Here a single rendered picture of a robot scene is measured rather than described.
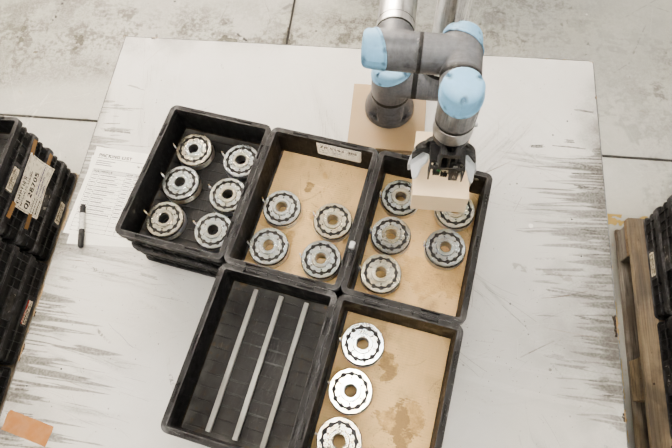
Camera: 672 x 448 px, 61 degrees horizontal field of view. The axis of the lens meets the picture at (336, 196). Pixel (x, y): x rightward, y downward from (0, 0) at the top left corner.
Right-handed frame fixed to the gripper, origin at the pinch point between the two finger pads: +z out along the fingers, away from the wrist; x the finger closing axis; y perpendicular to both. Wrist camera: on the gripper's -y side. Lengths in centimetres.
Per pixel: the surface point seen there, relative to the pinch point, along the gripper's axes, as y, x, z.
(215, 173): -8, -61, 28
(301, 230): 7.5, -33.7, 27.4
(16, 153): -23, -144, 57
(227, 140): -18, -59, 28
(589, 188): -18, 47, 40
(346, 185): -6.8, -23.0, 27.5
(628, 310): -1, 84, 108
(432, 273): 16.2, 1.5, 27.3
